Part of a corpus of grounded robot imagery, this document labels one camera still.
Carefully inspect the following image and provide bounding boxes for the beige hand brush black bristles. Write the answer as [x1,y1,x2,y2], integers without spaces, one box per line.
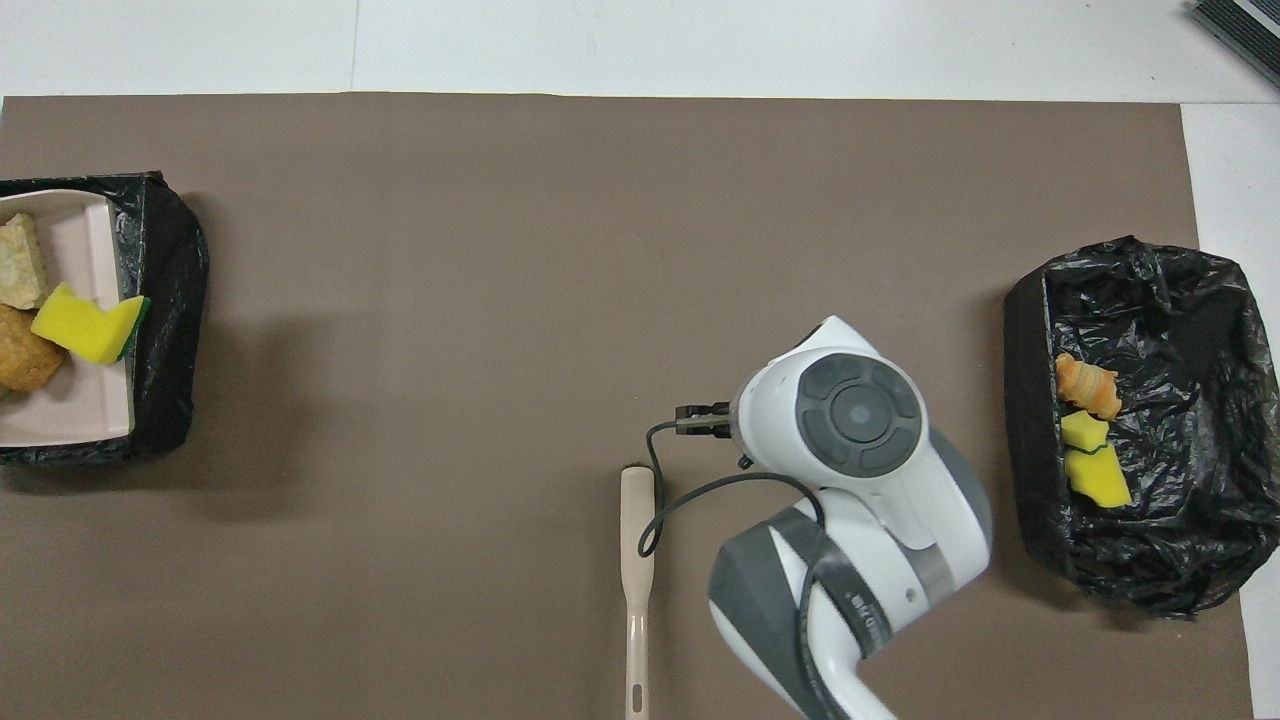
[619,464,658,720]

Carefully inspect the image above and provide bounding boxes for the small yellow sponge piece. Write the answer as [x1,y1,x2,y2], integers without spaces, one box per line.
[1060,410,1111,451]

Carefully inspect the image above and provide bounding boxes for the orange striped croissant piece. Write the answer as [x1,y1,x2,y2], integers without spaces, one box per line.
[1055,352,1123,421]

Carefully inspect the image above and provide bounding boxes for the large yellow sponge piece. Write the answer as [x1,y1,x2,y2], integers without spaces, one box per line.
[1063,445,1133,509]

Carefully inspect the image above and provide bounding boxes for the beige plastic dustpan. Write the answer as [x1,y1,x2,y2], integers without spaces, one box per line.
[0,189,137,448]

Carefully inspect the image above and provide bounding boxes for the notched yellow sponge piece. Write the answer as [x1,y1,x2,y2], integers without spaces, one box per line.
[30,281,152,366]

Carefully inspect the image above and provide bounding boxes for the brown potato shaped bread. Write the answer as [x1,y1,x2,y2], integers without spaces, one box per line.
[0,303,69,393]

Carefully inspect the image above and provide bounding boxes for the angular pale bread piece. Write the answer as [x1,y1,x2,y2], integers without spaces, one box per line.
[0,212,50,311]

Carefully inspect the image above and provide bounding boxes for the black bag lined trash bin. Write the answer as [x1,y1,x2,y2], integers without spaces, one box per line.
[1003,235,1257,619]
[0,170,211,466]

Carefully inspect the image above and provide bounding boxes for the brown paper table mat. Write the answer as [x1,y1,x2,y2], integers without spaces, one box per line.
[0,93,1256,720]

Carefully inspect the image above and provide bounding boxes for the grey ribbed device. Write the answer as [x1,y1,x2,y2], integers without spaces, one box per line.
[1188,0,1280,91]

